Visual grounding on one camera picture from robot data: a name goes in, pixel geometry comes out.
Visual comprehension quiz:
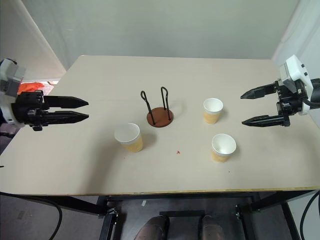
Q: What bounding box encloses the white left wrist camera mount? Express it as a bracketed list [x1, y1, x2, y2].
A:
[0, 58, 27, 129]

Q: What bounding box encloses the dark rounded shape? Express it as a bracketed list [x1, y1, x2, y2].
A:
[134, 215, 171, 240]

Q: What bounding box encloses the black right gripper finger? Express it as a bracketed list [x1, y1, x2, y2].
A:
[240, 83, 279, 101]
[241, 114, 286, 127]

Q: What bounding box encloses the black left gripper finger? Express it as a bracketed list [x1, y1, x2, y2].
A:
[39, 111, 90, 126]
[43, 95, 90, 110]

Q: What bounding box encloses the brown cup holder stand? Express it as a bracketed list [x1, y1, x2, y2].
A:
[140, 86, 175, 129]

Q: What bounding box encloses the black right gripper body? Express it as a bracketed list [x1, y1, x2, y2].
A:
[274, 79, 310, 127]

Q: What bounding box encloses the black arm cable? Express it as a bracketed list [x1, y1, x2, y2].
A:
[0, 190, 64, 240]
[300, 189, 320, 240]

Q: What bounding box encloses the yellow white paper cup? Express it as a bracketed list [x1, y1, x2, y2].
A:
[210, 133, 238, 164]
[202, 97, 224, 125]
[113, 122, 144, 154]

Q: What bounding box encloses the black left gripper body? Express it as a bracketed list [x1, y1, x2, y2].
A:
[11, 89, 50, 132]

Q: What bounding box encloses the orange cloth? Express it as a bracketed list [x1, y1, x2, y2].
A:
[18, 81, 60, 97]

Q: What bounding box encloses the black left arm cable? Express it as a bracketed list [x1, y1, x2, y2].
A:
[0, 190, 64, 240]

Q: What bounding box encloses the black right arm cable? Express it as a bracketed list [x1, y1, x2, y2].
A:
[300, 189, 320, 240]

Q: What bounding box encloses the black metal table frame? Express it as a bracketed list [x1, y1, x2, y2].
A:
[0, 187, 320, 240]

